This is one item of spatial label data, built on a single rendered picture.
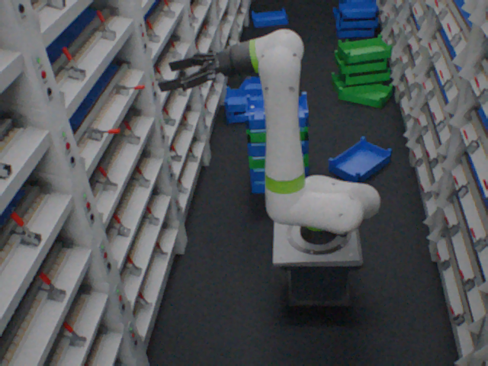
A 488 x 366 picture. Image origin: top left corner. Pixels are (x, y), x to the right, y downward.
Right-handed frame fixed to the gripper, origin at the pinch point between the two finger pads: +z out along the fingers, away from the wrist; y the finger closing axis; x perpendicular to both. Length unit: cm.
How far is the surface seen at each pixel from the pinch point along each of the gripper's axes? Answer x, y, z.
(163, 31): -8, 66, 22
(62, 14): 29.1, -17.4, 12.5
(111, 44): 10.6, 8.5, 17.1
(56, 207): -8, -46, 22
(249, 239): -107, 41, 11
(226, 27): -65, 216, 35
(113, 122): -8.5, -4.9, 20.9
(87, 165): -8.5, -27.5, 21.0
